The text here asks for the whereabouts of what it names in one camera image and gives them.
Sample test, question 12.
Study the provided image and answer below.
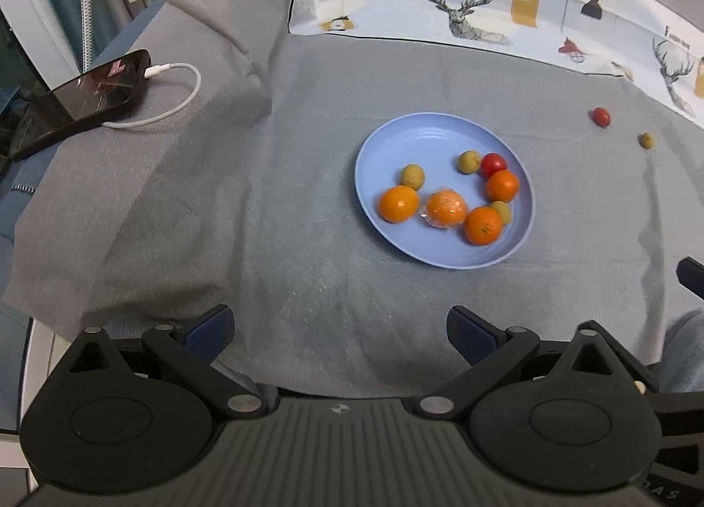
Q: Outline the yellow-green small fruit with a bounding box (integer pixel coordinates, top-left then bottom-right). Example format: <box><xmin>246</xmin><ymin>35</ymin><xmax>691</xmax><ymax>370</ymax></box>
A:
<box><xmin>638</xmin><ymin>133</ymin><xmax>655</xmax><ymax>150</ymax></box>

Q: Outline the yellow-green small fruit three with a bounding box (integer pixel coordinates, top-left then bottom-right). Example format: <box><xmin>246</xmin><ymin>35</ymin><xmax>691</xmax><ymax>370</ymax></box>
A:
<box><xmin>489</xmin><ymin>201</ymin><xmax>513</xmax><ymax>226</ymax></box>

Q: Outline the white charging cable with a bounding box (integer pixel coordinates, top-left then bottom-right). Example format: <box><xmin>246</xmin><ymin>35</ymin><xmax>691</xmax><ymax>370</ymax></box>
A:
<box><xmin>101</xmin><ymin>62</ymin><xmax>203</xmax><ymax>131</ymax></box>

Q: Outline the yellow-green small fruit two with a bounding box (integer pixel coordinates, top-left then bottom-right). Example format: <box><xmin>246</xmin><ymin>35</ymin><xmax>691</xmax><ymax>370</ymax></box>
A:
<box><xmin>400</xmin><ymin>164</ymin><xmax>426</xmax><ymax>191</ymax></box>

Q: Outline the large orange tangerine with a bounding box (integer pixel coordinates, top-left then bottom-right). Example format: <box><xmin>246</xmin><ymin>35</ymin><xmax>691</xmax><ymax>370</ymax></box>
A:
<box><xmin>463</xmin><ymin>206</ymin><xmax>503</xmax><ymax>246</ymax></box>

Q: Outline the deer print white cloth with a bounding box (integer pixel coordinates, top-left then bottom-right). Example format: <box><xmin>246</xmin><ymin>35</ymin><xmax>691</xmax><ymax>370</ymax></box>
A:
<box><xmin>289</xmin><ymin>0</ymin><xmax>703</xmax><ymax>122</ymax></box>

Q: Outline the black smartphone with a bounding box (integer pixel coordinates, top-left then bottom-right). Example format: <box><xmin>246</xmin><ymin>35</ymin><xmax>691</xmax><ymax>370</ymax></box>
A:
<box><xmin>1</xmin><ymin>48</ymin><xmax>151</xmax><ymax>160</ymax></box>

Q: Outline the grey sofa cover cloth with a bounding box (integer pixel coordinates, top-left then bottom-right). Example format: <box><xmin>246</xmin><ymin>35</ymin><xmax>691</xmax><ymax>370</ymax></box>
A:
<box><xmin>2</xmin><ymin>0</ymin><xmax>703</xmax><ymax>398</ymax></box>

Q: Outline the blue plastic plate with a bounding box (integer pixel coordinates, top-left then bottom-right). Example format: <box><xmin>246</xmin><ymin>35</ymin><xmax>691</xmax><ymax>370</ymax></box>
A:
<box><xmin>353</xmin><ymin>110</ymin><xmax>537</xmax><ymax>271</ymax></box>

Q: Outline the yellow-green small fruit one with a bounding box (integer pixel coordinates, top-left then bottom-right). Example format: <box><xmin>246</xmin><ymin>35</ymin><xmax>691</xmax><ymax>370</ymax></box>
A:
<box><xmin>457</xmin><ymin>150</ymin><xmax>482</xmax><ymax>175</ymax></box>

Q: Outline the red cherry tomato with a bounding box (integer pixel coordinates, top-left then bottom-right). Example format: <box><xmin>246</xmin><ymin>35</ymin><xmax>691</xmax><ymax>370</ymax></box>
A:
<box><xmin>590</xmin><ymin>107</ymin><xmax>611</xmax><ymax>128</ymax></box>
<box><xmin>480</xmin><ymin>152</ymin><xmax>507</xmax><ymax>179</ymax></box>

